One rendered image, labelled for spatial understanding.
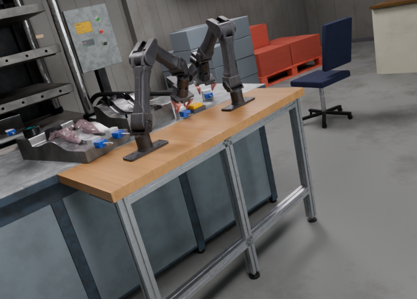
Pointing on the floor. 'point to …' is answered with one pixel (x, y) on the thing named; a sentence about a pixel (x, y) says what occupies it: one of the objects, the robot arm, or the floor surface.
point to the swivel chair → (331, 53)
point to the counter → (396, 34)
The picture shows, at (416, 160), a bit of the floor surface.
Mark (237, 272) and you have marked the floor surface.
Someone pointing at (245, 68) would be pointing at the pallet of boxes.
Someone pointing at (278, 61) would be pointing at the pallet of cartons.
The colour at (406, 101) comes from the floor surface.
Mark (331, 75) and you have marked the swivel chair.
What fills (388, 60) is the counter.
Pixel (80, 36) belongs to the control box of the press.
